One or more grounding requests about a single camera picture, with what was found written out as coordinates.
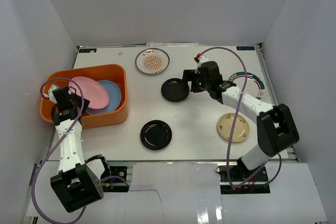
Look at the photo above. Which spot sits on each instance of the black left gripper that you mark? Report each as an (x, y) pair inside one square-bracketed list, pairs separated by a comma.
[(79, 103)]

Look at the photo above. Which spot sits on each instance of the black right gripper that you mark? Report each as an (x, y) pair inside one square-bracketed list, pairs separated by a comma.
[(188, 75)]

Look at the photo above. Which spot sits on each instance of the pink plate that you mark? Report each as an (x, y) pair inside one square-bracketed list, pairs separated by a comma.
[(92, 91)]

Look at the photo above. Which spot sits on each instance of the black plate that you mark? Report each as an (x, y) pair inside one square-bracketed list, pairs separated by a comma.
[(155, 135), (171, 91)]

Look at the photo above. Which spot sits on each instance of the light blue plate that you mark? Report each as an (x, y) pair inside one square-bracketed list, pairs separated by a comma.
[(115, 97)]

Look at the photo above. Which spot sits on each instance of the orange sunburst patterned plate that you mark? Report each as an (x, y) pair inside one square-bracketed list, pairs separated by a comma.
[(152, 61)]

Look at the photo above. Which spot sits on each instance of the white plate green rim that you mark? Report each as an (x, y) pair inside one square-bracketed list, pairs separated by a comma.
[(254, 85)]

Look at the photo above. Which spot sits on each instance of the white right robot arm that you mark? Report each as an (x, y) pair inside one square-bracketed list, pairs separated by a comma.
[(276, 129)]

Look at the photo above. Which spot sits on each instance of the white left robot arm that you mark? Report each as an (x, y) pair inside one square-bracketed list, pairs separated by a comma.
[(77, 183)]

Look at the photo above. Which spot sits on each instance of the orange plastic bin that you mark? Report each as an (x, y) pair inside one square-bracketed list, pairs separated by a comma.
[(112, 72)]

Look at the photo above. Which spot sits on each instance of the left blue table label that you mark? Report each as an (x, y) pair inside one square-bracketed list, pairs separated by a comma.
[(87, 50)]

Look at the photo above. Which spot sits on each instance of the blue table label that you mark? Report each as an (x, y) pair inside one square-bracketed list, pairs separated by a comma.
[(87, 50), (245, 48)]

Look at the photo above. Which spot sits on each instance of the right blue table label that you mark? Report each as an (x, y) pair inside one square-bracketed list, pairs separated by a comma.
[(245, 48)]

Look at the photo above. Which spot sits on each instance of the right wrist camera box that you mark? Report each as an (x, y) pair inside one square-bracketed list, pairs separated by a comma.
[(200, 59)]

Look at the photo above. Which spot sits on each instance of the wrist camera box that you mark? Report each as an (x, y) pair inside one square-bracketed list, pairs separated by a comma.
[(200, 59), (49, 95)]

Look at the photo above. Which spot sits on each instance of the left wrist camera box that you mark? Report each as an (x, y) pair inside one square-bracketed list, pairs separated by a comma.
[(49, 95)]

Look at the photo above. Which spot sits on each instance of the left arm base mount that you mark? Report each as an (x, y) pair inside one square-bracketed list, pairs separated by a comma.
[(116, 180)]

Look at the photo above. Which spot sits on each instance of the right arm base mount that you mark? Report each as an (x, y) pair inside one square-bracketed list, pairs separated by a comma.
[(253, 186)]

